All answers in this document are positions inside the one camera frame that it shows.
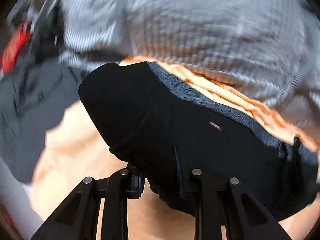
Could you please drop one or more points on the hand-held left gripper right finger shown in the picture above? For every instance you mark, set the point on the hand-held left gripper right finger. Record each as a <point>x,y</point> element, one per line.
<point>185,182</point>

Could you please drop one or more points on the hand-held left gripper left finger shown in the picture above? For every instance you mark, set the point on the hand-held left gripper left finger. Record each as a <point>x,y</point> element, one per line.
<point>136,183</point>

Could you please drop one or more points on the black pants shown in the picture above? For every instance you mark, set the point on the black pants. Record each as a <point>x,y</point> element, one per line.
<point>150,115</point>

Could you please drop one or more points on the peach bed sheet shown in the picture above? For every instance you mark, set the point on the peach bed sheet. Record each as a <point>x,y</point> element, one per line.
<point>75,150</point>

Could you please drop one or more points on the white mattress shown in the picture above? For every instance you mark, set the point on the white mattress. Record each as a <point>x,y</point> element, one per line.
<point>15,200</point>

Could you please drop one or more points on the grey buttoned garment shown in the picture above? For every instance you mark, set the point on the grey buttoned garment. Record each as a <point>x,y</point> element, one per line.
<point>27,105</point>

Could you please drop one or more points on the grey striped duvet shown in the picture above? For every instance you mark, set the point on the grey striped duvet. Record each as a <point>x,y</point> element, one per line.
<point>187,25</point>

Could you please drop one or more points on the red object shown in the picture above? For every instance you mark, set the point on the red object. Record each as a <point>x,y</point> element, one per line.
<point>13,47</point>

